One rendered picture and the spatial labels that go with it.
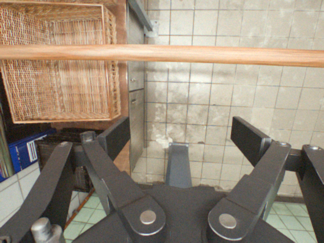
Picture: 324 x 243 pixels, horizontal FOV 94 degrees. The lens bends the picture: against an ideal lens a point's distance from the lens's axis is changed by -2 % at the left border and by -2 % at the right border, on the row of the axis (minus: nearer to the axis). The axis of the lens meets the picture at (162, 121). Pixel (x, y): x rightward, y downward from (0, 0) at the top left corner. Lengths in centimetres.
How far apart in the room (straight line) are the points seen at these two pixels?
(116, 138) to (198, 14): 151
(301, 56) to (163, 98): 127
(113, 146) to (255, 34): 160
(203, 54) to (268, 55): 11
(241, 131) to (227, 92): 140
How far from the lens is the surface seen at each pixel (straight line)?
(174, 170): 119
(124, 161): 113
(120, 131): 18
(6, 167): 64
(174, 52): 31
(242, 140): 18
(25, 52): 44
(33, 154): 118
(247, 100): 165
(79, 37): 111
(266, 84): 170
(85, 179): 97
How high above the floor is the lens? 151
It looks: 74 degrees down
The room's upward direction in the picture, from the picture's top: 157 degrees counter-clockwise
